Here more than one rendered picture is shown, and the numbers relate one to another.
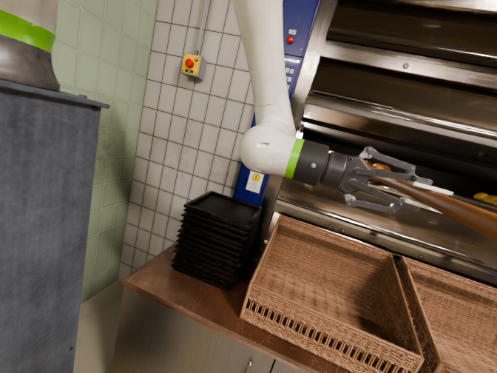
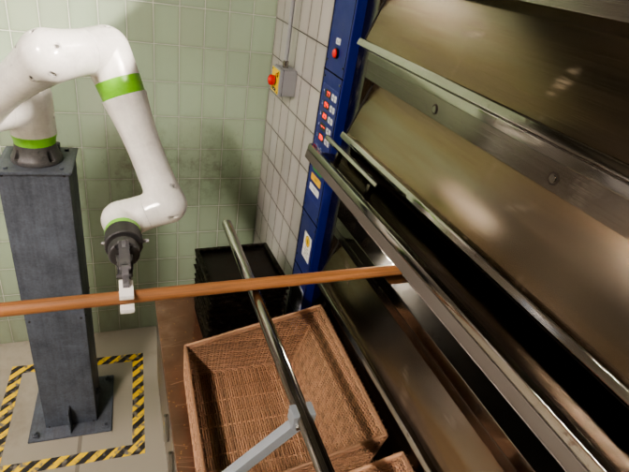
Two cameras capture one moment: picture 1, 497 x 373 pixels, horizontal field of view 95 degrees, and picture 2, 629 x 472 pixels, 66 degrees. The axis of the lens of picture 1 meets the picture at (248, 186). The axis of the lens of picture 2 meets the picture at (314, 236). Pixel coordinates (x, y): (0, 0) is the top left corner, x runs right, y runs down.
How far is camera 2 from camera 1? 1.45 m
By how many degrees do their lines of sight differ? 51
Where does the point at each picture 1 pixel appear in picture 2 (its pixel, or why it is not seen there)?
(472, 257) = not seen: outside the picture
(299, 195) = (335, 286)
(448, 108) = (474, 206)
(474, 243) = not seen: outside the picture
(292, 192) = not seen: hidden behind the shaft
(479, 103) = (525, 210)
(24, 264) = (39, 253)
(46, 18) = (38, 134)
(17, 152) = (26, 199)
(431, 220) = (449, 418)
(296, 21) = (342, 25)
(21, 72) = (29, 163)
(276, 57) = (131, 146)
